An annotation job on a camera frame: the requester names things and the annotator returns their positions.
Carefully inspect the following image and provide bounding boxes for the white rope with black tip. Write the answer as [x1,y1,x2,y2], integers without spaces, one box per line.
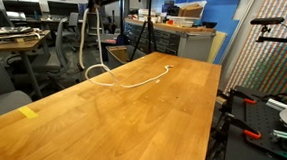
[76,6,178,92]

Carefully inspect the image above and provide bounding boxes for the black mesh office chair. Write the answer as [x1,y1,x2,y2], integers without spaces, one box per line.
[84,11,106,36]

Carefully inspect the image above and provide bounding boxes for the grey office chair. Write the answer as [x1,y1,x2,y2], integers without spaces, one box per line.
[32,14,86,85]
[0,40,38,127]
[68,11,80,29]

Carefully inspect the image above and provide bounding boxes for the black computer monitor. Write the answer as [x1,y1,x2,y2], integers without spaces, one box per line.
[46,0,80,19]
[1,0,44,18]

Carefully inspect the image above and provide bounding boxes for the dark blue storage bin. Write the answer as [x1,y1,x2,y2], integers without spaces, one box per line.
[94,32,119,63]

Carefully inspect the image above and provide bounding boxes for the open cardboard box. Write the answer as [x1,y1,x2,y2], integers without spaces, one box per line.
[104,44,148,71]

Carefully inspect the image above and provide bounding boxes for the black tripod stand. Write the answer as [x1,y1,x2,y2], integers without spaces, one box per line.
[130,0,161,64]

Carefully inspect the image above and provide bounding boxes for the black keyboard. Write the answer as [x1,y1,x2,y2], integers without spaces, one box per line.
[0,24,35,37]

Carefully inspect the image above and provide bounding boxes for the wooden office desk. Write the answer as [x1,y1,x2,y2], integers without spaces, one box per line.
[0,26,51,100]

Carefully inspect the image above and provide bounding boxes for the brown cardboard box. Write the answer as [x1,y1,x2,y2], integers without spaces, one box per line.
[177,1,204,20]

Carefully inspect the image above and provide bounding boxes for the yellow tape patch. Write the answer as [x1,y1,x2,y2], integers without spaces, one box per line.
[18,105,40,121]

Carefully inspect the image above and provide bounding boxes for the blue partition panel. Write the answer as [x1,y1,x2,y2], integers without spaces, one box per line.
[148,0,243,65]

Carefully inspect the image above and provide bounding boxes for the tan flat board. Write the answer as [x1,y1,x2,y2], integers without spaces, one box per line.
[207,30,229,66]

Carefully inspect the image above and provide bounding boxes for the multicolour pixel pattern panel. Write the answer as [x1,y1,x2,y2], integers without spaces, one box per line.
[223,0,287,100]

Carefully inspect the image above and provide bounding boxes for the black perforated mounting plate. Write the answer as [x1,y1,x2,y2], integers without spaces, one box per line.
[223,84,287,160]

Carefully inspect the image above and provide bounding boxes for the black bar camera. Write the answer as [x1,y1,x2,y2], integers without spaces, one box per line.
[250,14,286,27]

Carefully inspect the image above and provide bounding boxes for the orange handled black clamp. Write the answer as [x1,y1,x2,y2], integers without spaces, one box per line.
[222,112,264,141]
[228,88,259,106]

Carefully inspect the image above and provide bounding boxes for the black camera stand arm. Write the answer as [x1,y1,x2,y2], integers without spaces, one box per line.
[255,25,287,47]

